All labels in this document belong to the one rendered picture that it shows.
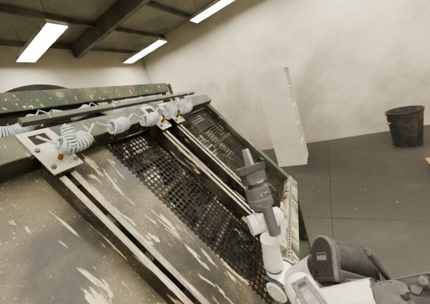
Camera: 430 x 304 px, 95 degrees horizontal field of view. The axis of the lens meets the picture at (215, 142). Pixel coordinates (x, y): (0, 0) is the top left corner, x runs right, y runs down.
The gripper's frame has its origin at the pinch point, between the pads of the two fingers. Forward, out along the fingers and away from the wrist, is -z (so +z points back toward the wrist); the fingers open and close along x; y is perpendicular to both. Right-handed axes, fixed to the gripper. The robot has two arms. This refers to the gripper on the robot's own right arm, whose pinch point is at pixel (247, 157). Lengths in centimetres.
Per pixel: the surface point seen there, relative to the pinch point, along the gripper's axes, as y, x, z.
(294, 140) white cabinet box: 213, -308, 6
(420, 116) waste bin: 50, -425, 22
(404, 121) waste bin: 68, -412, 24
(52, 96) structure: 83, 60, -64
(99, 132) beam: 42, 42, -28
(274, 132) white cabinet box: 239, -288, -23
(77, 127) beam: 41, 50, -31
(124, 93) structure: 112, 15, -76
